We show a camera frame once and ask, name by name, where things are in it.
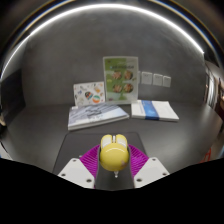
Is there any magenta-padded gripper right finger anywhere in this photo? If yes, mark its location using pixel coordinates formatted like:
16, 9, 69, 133
128, 143, 171, 188

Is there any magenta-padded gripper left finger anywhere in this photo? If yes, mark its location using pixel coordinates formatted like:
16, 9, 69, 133
57, 143, 101, 189

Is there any yellow computer mouse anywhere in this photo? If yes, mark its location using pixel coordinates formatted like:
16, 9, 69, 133
99, 133, 131, 178

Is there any grey-blue booklet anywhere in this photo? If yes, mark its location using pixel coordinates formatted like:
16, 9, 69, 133
67, 102, 130, 131

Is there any white book with blue band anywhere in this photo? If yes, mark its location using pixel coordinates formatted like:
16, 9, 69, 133
130, 99, 180, 123

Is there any white card with colourful print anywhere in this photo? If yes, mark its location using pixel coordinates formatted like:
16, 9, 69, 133
73, 81, 106, 108

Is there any green upright brochure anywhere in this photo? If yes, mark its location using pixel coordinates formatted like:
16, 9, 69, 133
102, 55, 140, 105

